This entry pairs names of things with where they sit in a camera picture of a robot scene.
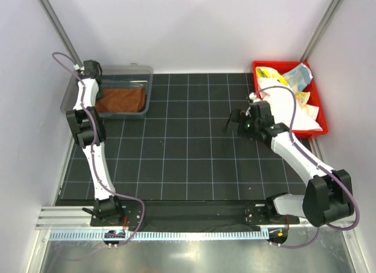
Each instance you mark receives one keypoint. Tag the red plastic bin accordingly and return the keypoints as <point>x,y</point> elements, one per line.
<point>314,100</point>

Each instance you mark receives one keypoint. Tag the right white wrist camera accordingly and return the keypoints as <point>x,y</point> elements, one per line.
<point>252,97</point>

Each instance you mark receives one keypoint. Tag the right aluminium frame post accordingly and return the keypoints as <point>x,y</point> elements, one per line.
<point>321,28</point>

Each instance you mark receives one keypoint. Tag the blue patterned towel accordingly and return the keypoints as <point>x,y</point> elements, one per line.
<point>298,78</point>

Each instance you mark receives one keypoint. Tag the yellow patterned towel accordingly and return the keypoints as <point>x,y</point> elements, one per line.
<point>270,73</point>

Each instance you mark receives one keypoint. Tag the aluminium frame post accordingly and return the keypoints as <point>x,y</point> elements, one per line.
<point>59,29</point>
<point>321,28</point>

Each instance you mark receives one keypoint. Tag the clear plastic bin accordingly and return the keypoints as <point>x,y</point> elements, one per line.
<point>131,77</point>

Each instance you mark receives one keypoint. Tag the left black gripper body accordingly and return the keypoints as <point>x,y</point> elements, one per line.
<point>100,94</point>

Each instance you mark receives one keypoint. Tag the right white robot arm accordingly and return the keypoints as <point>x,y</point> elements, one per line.
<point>327,191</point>

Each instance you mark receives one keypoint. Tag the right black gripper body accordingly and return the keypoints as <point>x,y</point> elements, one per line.
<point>248,125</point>

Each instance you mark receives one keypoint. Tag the left aluminium frame post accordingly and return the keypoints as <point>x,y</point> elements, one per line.
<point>59,29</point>

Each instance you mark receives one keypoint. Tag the white pink towel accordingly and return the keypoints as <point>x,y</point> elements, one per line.
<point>282,105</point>

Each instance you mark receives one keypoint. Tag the aluminium front rail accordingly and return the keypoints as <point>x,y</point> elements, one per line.
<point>61,217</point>

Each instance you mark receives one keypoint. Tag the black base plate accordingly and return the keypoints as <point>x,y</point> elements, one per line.
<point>249,204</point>

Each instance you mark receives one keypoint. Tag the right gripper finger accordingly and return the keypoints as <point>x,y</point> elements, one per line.
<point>227,127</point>
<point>236,116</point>

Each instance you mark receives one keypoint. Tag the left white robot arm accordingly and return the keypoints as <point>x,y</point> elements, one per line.
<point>89,134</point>

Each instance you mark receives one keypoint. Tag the slotted cable duct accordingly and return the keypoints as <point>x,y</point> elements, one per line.
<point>118,235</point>

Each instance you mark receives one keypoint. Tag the brown towel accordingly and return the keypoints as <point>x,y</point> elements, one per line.
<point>122,100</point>

